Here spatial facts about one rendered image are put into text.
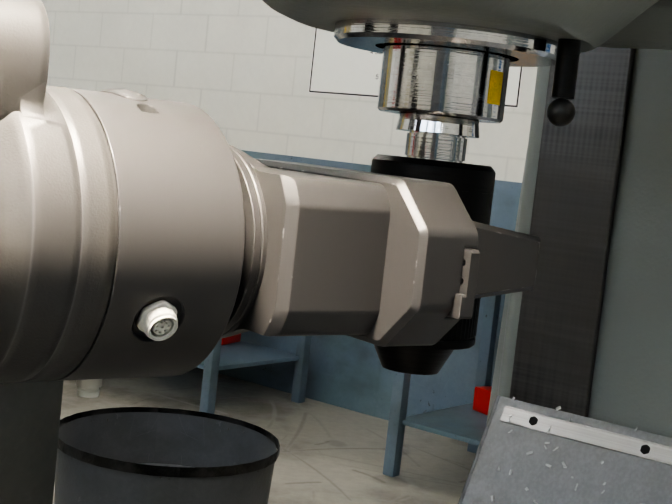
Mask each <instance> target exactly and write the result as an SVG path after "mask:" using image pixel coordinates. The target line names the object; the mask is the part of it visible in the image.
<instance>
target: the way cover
mask: <svg viewBox="0 0 672 504"><path fill-rule="evenodd" d="M509 415H513V416H510V421H508V418H509ZM569 419H572V422H570V420H569ZM549 427H551V428H550V430H549V432H548V429H549ZM511 430H513V431H512V432H510V433H508V432H509V431H511ZM634 430H635V429H633V428H629V427H625V426H621V425H617V424H612V423H608V422H604V421H600V420H596V419H592V418H588V417H584V416H580V415H576V414H572V413H568V412H563V411H559V410H555V409H551V408H547V407H543V406H539V405H535V404H531V403H527V402H523V401H519V400H515V399H514V400H512V399H510V398H506V397H502V396H499V395H497V396H496V399H495V402H494V405H493V407H492V410H491V413H490V416H489V419H488V421H487V424H486V427H485V430H484V432H483V435H482V438H481V441H480V443H479V446H478V449H477V452H476V455H475V457H474V460H473V463H472V466H471V468H470V471H469V474H468V477H467V479H466V482H465V485H464V488H463V491H462V493H461V496H460V499H459V502H458V504H535V503H534V502H533V500H535V501H536V502H537V503H538V504H640V503H641V504H672V438H670V437H665V436H661V435H657V434H653V433H649V432H645V431H641V430H636V432H635V431H634ZM545 442H550V444H545ZM544 445H546V448H547V449H545V446H544ZM556 447H559V448H558V449H556V450H555V451H554V452H553V450H554V449H555V448H556ZM530 451H533V453H532V454H529V455H527V454H526V453H527V452H530ZM563 461H564V463H565V465H566V466H567V468H564V467H563V464H562V462H563ZM601 461H604V463H603V464H601V463H600V462H601ZM546 464H549V465H551V468H549V467H547V466H546ZM498 466H499V467H500V471H498ZM510 469H512V474H511V475H509V472H510ZM571 476H573V477H574V478H573V479H572V478H571ZM604 482H606V484H605V485H603V483H604ZM576 484H578V487H577V490H576V491H575V487H576ZM526 487H527V488H528V489H529V490H528V491H526V490H525V488H526ZM603 490H605V491H604V492H603V493H602V494H601V492H602V491H603ZM492 495H493V497H494V501H491V496H492Z"/></svg>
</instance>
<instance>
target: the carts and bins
mask: <svg viewBox="0 0 672 504"><path fill-rule="evenodd" d="M276 448H277V449H278V451H277V449H276ZM279 452H280V444H279V440H278V439H277V438H276V437H275V436H274V435H273V434H272V433H270V432H268V431H266V430H265V429H263V428H261V427H259V426H256V425H253V424H250V423H248V422H245V421H242V420H238V419H234V418H230V417H226V416H222V415H216V414H211V413H206V412H199V411H191V410H183V409H172V408H158V407H120V408H106V409H97V410H90V411H85V412H80V413H76V414H73V415H70V416H67V417H65V418H63V419H61V420H60V426H59V438H58V449H57V460H56V472H55V494H54V504H268V499H269V493H270V487H271V481H272V475H273V470H274V464H275V462H276V460H277V458H278V456H279Z"/></svg>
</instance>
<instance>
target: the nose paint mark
mask: <svg viewBox="0 0 672 504"><path fill-rule="evenodd" d="M502 81H503V72H499V71H494V70H491V76H490V85H489V93H488V102H487V103H489V104H495V105H500V98H501V89H502Z"/></svg>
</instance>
